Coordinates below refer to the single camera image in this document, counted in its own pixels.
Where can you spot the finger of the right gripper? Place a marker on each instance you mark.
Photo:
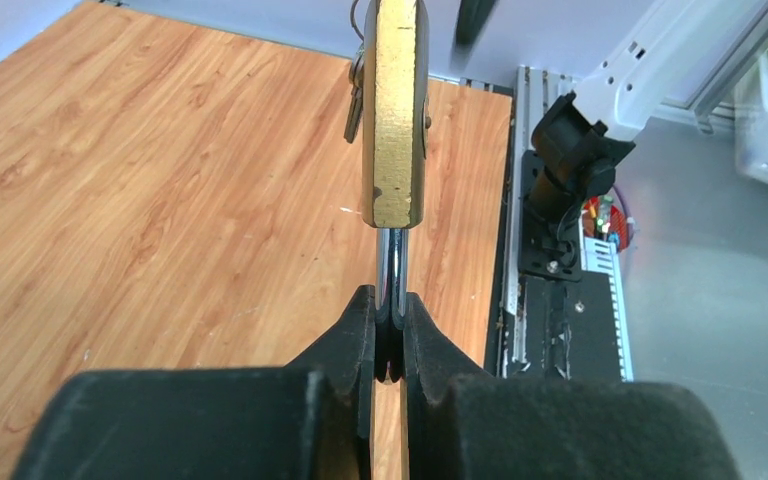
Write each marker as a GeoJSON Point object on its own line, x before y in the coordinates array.
{"type": "Point", "coordinates": [472, 18]}

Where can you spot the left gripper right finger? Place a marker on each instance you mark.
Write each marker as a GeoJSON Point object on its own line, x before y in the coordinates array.
{"type": "Point", "coordinates": [463, 423]}

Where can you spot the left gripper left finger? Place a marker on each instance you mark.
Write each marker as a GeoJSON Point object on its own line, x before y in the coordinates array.
{"type": "Point", "coordinates": [309, 419]}

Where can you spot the brass padlock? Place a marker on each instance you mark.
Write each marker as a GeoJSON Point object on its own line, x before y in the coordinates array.
{"type": "Point", "coordinates": [389, 115]}

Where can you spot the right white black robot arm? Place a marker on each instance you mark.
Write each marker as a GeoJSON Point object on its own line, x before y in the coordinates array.
{"type": "Point", "coordinates": [616, 86]}

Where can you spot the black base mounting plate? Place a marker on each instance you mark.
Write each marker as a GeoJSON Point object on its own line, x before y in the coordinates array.
{"type": "Point", "coordinates": [562, 314]}

